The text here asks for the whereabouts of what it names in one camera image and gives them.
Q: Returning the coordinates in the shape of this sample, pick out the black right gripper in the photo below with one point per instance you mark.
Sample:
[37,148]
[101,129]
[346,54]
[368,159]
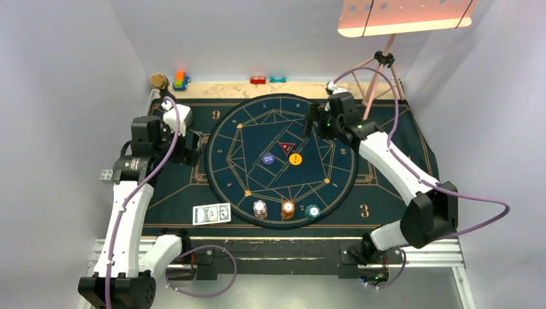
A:
[313,114]

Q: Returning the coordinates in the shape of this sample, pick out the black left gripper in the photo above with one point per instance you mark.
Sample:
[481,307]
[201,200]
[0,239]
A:
[187,155]

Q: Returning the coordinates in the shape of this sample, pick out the red triangular dealer button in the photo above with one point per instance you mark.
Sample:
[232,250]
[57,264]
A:
[287,147]

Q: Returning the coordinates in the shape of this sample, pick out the yellow big blind button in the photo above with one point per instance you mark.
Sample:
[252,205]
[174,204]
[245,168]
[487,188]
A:
[295,159]

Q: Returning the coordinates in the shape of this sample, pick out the blue small blind button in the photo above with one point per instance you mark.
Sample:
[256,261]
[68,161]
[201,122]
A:
[268,159]

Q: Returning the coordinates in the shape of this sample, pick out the blue playing card deck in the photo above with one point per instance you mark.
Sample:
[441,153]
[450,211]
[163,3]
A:
[211,214]

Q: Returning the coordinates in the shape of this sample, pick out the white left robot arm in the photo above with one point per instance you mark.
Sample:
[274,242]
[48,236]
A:
[121,278]

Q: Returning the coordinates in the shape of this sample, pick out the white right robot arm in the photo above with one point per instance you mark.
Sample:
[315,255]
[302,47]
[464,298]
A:
[431,207]

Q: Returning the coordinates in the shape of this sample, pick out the teal toy block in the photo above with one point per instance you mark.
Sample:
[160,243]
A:
[277,79]

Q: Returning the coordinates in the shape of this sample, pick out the red toy block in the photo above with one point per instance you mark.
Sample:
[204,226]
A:
[258,79]

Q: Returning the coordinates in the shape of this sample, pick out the orange blue toy block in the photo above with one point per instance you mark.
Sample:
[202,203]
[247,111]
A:
[181,80]

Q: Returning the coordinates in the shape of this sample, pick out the gold round microphone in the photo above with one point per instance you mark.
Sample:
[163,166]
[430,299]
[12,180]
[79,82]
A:
[158,81]

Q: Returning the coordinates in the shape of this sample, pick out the round blue poker mat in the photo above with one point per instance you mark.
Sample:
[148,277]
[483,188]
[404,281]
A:
[237,175]

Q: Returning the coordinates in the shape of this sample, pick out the grey lego brick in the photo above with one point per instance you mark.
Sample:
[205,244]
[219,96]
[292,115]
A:
[106,175]

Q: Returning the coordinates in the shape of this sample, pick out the pink tripod stand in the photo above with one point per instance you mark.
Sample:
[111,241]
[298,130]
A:
[385,59]

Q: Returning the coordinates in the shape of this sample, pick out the orange chip stack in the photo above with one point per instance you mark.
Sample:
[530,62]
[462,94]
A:
[287,210]

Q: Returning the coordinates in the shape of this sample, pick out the pink perforated light panel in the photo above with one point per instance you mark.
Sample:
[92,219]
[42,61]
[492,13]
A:
[386,17]

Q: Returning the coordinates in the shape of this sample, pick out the dark green rectangular poker mat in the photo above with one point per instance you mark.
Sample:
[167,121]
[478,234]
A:
[372,202]

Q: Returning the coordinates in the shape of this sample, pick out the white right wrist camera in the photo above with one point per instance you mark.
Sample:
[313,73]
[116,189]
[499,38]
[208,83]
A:
[332,88]

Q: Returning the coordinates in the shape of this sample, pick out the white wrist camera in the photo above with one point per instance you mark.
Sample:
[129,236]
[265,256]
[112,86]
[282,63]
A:
[332,88]
[177,115]

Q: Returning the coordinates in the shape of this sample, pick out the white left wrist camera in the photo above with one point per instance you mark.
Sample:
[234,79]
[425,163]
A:
[177,115]

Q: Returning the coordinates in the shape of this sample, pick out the aluminium frame rail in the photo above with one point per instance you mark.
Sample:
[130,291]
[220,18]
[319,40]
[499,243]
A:
[308,272]

